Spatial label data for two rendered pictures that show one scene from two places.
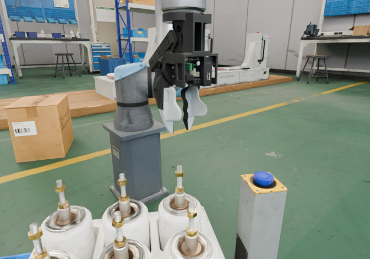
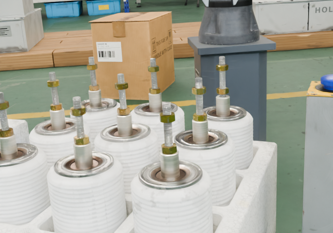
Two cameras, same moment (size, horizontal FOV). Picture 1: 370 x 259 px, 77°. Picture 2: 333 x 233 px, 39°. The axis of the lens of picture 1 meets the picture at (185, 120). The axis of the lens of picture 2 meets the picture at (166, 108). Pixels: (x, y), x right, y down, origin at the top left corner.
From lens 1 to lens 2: 0.39 m
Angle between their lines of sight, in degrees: 32
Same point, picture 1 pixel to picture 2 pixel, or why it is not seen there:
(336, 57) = not seen: outside the picture
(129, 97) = not seen: outside the picture
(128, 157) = (209, 84)
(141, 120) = (233, 28)
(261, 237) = (322, 172)
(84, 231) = (109, 119)
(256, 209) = (310, 121)
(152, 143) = (249, 67)
